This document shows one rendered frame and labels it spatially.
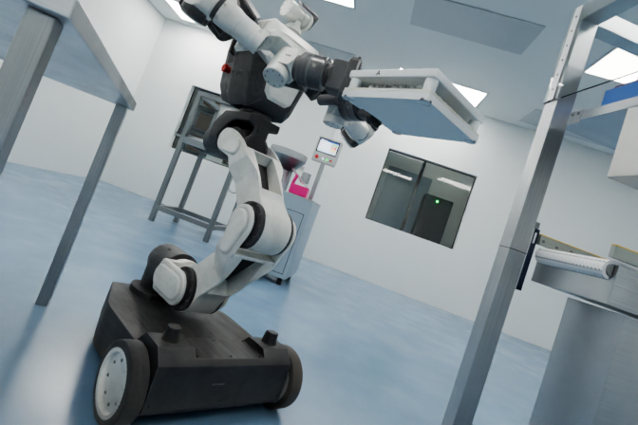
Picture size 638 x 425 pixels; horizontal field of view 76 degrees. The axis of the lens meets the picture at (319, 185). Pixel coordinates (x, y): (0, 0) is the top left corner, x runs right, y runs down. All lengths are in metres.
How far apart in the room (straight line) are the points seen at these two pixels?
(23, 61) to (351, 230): 5.61
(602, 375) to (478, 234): 5.06
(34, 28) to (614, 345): 1.40
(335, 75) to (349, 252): 5.17
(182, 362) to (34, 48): 0.79
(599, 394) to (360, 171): 5.16
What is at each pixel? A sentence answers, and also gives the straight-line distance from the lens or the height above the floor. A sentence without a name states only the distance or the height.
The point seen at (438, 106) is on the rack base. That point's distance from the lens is 0.89.
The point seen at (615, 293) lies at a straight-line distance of 1.25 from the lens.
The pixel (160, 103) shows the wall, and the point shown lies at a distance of 7.24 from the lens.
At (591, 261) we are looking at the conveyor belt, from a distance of 1.28.
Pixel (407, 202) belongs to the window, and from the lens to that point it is 6.26.
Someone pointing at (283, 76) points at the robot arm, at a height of 0.96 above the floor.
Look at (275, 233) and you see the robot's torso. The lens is 1.19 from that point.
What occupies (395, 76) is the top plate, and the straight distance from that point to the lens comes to 0.93.
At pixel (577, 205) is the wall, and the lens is 6.82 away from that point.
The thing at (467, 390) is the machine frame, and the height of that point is 0.31.
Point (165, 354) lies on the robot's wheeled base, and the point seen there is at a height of 0.20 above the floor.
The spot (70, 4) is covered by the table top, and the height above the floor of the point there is 0.82.
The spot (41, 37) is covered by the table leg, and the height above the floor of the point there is 0.76.
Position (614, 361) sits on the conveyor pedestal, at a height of 0.56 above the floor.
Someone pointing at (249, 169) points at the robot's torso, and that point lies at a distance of 1.29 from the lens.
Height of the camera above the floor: 0.65
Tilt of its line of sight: 4 degrees up
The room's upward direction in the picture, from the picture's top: 20 degrees clockwise
